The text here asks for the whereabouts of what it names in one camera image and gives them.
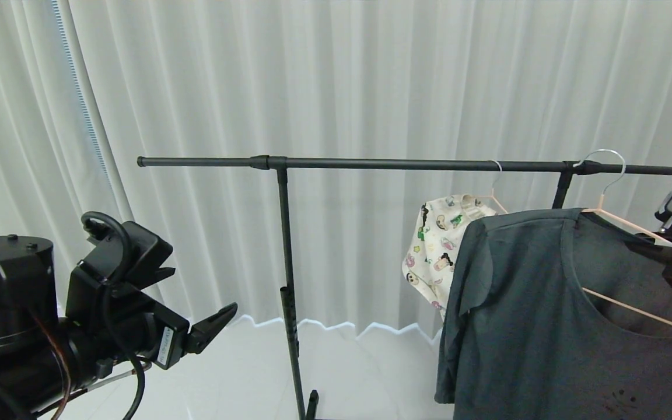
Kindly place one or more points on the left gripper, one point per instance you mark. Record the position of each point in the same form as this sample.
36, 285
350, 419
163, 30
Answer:
137, 332

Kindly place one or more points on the pink clothes hanger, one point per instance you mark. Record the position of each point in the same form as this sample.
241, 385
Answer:
622, 219
496, 175

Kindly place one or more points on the dark grey T-shirt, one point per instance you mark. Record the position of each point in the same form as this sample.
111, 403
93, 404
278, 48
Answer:
522, 326

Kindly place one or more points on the cream printed garment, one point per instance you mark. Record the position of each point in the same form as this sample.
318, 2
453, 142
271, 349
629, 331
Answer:
435, 251

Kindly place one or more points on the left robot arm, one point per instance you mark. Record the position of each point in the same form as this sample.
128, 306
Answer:
3, 280

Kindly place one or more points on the black clothes rack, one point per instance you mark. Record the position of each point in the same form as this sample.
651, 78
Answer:
371, 164

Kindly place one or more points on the white curtain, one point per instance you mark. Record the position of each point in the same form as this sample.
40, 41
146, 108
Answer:
336, 81

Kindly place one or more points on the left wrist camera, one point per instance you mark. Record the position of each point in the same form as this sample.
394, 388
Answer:
137, 256

